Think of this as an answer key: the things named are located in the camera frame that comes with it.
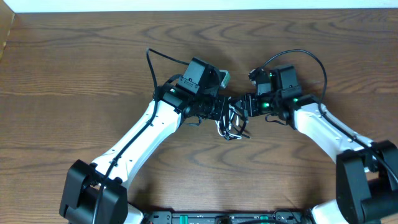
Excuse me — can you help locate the white usb cable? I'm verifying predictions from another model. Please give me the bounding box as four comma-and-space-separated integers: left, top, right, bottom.
215, 104, 243, 140

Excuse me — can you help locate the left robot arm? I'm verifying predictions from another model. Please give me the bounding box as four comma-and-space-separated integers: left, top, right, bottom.
59, 58, 230, 224

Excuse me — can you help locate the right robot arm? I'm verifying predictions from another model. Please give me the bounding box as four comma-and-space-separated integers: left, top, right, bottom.
230, 65, 397, 223

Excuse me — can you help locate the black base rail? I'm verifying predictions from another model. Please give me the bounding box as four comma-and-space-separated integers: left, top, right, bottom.
141, 209, 314, 224

